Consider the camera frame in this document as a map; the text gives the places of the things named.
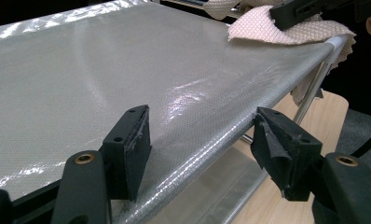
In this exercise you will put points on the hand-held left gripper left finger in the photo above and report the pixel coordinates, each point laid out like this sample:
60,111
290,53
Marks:
127,155

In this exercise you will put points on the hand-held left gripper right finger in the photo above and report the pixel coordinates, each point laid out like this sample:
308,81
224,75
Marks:
292,155

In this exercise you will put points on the pink textured cloth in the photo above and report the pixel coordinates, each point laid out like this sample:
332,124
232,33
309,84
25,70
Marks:
258,28

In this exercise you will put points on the silver two-tier fabric rack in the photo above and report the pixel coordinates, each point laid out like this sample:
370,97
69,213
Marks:
81,77

